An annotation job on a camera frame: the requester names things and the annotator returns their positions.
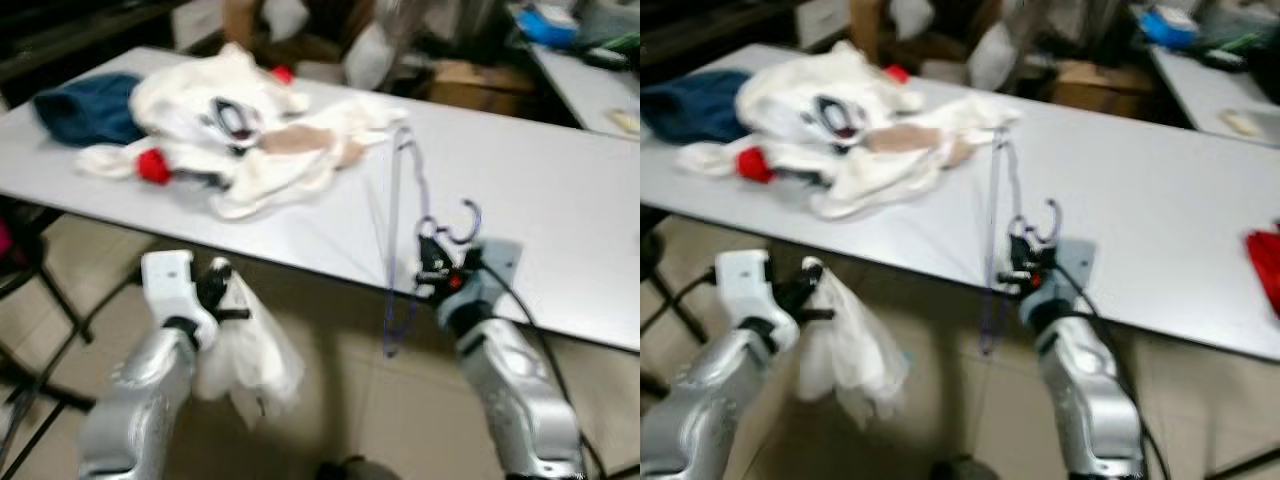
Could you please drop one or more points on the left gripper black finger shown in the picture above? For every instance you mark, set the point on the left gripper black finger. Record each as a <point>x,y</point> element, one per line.
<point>218,272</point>
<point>810,273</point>

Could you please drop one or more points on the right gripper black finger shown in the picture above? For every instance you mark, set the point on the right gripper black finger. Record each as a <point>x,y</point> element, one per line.
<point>1034,252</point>
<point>425,248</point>
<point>1015,250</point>
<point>444,252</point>

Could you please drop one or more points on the purple plastic hanger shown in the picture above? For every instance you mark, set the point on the purple plastic hanger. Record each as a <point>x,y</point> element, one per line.
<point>476,222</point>
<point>1056,220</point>

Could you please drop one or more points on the white thin garment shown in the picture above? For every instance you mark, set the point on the white thin garment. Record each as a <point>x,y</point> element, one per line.
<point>250,360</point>
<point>850,360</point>

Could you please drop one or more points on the red T-shirt with print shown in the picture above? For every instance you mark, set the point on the red T-shirt with print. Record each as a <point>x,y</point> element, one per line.
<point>1265,270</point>

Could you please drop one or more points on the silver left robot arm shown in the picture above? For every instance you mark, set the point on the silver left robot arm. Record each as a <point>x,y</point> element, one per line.
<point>700,400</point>
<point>140,400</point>

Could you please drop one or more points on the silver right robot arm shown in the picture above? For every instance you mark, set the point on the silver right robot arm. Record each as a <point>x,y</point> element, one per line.
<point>510,390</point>
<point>1085,390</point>

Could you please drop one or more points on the large white table black legs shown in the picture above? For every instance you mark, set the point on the large white table black legs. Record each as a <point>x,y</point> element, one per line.
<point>1150,190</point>
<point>520,180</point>

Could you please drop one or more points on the beige cloth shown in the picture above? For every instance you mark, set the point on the beige cloth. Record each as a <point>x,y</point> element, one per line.
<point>915,140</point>
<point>310,143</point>

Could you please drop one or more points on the plain brown cardboard box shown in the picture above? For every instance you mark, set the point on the plain brown cardboard box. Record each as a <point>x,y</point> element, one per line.
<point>1095,85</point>
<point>480,85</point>

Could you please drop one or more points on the cream sweater with red cuffs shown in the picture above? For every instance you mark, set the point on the cream sweater with red cuffs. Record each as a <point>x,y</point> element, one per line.
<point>200,100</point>
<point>800,100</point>

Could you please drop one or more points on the blue jeans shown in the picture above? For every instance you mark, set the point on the blue jeans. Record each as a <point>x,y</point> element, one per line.
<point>690,105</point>
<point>85,110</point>

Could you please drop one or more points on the small white table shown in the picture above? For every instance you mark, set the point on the small white table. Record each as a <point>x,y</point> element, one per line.
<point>590,95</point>
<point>1215,95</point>

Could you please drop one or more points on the white remote control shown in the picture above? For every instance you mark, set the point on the white remote control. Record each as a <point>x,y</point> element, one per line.
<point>622,120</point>
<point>1242,122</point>

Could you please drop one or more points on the blue plastic bag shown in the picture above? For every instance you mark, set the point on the blue plastic bag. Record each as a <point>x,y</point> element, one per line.
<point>550,25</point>
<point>1170,25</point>

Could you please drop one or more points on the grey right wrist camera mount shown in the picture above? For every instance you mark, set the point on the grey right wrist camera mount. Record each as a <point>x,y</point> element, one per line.
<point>1075,262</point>
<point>495,262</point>

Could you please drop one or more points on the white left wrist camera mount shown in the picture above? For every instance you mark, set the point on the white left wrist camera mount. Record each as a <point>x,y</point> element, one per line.
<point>168,280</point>
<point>745,282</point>

